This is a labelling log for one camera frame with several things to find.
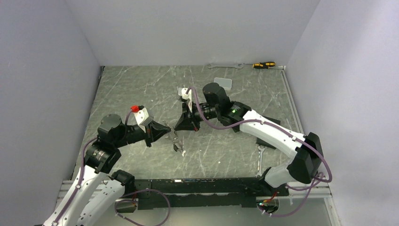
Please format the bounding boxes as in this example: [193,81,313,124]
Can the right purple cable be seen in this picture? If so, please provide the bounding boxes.
[186,86,333,218]

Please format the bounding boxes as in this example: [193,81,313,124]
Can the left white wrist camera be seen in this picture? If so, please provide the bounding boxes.
[130,105,153,126]

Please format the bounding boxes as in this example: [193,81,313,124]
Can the aluminium frame rail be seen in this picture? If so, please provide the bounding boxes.
[280,68,343,226]

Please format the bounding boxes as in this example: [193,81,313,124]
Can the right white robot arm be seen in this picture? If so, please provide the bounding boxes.
[174,82,324,195]

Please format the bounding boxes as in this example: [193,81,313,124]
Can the purple cable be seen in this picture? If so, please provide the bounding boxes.
[186,86,333,218]
[51,109,135,226]

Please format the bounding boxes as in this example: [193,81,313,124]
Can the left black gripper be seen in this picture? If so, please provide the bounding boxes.
[114,119,171,147]

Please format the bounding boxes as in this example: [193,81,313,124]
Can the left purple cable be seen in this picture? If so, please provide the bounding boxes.
[51,109,135,226]

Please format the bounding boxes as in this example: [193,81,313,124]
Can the grey plastic box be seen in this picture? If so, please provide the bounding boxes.
[214,77,232,91]

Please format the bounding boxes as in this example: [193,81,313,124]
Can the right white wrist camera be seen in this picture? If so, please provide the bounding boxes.
[178,88,192,113]

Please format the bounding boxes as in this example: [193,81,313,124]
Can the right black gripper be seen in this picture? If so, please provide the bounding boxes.
[175,100,220,131]

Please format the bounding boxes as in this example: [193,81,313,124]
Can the silver open-end wrench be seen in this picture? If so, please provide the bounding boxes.
[207,63,244,69]

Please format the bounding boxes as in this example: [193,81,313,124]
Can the black rectangular device box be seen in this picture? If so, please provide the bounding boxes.
[255,116,281,149]

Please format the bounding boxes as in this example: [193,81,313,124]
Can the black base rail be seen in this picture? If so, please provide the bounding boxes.
[129,177,289,210]

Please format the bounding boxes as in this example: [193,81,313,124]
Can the yellow black screwdriver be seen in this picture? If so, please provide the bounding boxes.
[245,62,276,69]

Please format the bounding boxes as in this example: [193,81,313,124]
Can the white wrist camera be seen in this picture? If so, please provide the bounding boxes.
[178,88,192,113]
[130,105,153,126]

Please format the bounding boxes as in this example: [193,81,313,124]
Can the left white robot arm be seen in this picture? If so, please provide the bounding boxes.
[44,110,171,226]

